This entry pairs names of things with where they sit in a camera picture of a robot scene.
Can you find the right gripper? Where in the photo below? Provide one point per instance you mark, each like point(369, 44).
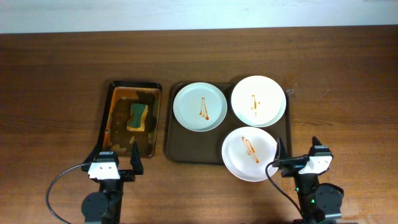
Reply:
point(289, 170)

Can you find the small black water tray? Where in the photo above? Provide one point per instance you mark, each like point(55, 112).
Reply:
point(115, 132)

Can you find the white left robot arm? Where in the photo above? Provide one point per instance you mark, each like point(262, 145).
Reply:
point(104, 205)

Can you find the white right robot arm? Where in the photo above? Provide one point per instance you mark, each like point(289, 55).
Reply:
point(317, 202)

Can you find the white plate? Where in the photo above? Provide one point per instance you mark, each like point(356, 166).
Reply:
point(258, 101)
point(247, 151)

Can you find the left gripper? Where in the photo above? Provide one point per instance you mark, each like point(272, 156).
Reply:
point(126, 175)

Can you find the green and yellow sponge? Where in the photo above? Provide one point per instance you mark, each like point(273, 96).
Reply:
point(138, 113)

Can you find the pale blue plate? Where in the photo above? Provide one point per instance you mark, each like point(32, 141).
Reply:
point(200, 106)

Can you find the large brown serving tray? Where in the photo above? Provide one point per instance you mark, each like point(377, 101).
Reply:
point(183, 145)

